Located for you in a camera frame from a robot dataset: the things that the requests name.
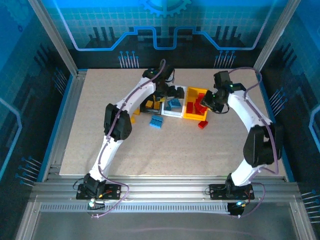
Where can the red lego brick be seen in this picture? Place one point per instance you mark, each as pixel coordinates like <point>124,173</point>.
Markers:
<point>190,107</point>
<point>198,110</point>
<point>203,124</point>
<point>200,103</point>
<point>200,96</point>

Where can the small yellow lego brick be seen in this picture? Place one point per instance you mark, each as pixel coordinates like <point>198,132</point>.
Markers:
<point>157,105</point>

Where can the blue lego brick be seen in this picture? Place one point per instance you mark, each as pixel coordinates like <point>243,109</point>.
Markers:
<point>170,105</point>
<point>177,102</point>

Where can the black plastic bin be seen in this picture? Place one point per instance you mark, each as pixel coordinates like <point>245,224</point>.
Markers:
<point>143,108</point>

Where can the white plastic bin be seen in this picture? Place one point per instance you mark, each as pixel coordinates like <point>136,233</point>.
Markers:
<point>172,113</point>

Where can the yellow plastic bin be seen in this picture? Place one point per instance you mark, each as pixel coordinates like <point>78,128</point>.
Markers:
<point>193,116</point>

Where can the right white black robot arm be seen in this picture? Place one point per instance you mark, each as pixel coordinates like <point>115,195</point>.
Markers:
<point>247,112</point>

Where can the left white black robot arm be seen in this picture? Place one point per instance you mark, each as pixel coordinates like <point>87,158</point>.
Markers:
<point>140,95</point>

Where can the large blue lego block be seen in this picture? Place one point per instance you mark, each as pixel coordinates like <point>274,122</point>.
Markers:
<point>156,122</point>

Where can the black controller box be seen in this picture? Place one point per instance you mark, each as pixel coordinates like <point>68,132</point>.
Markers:
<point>235,211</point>

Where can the aluminium upright post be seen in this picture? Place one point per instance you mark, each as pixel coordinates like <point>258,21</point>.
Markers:
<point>55,37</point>
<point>275,37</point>

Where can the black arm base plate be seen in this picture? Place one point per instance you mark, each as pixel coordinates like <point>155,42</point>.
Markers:
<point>115,191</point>
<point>217,191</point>

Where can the aluminium side rail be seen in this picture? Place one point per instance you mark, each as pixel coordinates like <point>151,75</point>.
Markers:
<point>71,100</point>

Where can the aluminium front frame rail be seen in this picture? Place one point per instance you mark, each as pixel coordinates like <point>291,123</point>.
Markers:
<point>162,187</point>

